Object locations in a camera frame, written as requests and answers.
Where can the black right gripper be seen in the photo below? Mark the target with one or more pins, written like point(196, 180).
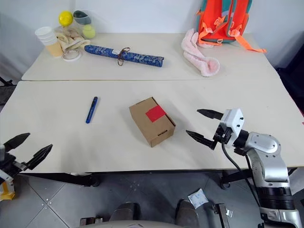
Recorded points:
point(223, 136)

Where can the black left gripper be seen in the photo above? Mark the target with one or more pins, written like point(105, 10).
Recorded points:
point(12, 164)

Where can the blue pen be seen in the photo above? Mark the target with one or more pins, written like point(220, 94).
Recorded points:
point(91, 111)

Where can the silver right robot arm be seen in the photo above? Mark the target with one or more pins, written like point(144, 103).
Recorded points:
point(264, 145)

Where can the brown cardboard box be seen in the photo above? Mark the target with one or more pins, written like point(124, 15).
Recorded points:
point(142, 126)

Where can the white yellow bag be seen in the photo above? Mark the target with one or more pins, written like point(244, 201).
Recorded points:
point(7, 191)

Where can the red tape square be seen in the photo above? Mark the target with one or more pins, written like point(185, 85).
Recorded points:
point(155, 114)

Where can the black equipment stand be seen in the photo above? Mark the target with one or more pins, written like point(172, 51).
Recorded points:
point(7, 91)

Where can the white packet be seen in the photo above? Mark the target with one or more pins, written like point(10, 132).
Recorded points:
point(197, 199)

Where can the pink fuzzy sock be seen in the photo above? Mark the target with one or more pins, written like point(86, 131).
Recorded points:
point(194, 53)

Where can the dark rounded shape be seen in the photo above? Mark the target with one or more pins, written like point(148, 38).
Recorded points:
point(126, 212)
point(187, 213)

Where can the blue patterned rolled scroll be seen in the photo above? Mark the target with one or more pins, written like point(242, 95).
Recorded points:
point(142, 58)

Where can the black chair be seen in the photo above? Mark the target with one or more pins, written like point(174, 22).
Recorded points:
point(292, 83)

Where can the orange teal backpack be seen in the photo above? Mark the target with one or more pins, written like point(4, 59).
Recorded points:
point(213, 26)

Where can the white tape roll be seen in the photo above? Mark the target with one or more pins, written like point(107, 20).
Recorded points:
point(71, 58)

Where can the tan paper cup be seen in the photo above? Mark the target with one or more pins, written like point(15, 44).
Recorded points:
point(54, 50)

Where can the beige cloth gloves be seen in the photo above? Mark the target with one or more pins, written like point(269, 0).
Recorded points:
point(71, 40)

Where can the green tennis ball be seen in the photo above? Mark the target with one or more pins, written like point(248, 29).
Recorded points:
point(89, 32)

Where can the yellow ball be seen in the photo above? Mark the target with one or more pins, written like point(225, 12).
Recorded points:
point(65, 18)

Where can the grey bowl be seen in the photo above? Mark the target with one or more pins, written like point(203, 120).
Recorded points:
point(82, 17)

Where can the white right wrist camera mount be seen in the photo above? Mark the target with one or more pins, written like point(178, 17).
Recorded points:
point(234, 121)

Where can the metal bracket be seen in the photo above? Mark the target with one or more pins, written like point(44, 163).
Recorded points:
point(222, 213)
point(91, 221)

